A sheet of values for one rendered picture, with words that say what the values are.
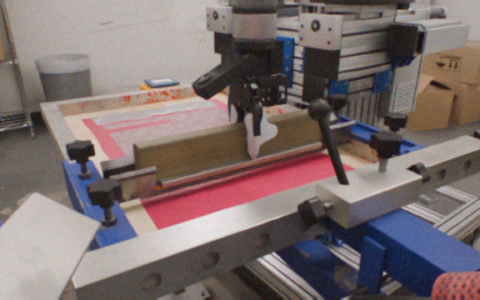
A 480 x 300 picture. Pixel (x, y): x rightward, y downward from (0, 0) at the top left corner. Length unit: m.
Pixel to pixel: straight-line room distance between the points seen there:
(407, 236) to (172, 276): 0.26
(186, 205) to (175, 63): 4.03
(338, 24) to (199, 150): 0.62
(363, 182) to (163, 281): 0.26
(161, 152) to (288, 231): 0.26
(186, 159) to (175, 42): 3.98
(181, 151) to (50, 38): 3.70
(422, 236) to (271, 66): 0.38
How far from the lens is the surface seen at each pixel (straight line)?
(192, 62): 4.74
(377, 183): 0.50
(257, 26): 0.67
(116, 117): 1.12
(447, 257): 0.47
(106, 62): 4.43
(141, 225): 0.64
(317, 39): 1.19
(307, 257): 0.63
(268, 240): 0.49
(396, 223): 0.50
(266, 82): 0.70
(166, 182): 0.67
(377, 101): 1.76
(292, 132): 0.79
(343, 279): 0.60
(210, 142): 0.69
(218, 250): 0.46
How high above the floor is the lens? 1.30
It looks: 23 degrees down
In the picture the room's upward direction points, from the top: straight up
